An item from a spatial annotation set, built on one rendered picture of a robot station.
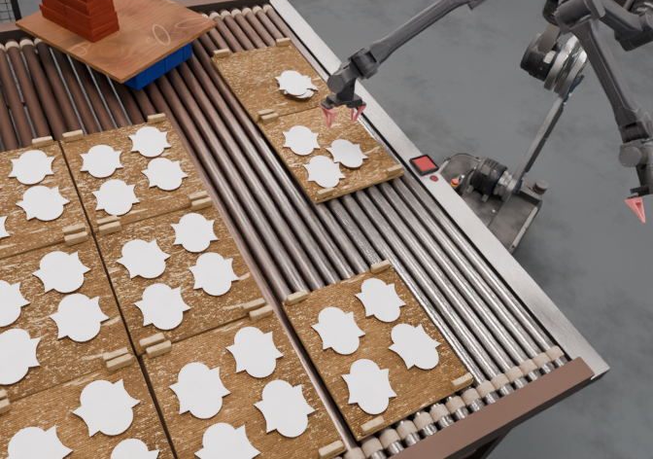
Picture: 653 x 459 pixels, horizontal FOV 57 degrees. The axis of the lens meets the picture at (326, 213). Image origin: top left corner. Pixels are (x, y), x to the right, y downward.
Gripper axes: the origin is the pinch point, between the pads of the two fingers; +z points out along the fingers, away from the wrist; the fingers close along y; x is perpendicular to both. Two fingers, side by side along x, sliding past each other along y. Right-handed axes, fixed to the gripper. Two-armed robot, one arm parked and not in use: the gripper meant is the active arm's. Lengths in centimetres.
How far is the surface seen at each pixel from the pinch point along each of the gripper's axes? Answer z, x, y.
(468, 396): 31, -87, -17
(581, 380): 28, -100, 10
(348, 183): 14.7, -13.3, -4.4
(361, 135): 10.1, 4.1, 13.5
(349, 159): 11.4, -5.8, 0.9
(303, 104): 6.8, 27.2, 3.3
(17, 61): 4, 90, -79
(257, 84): 4.6, 44.2, -6.5
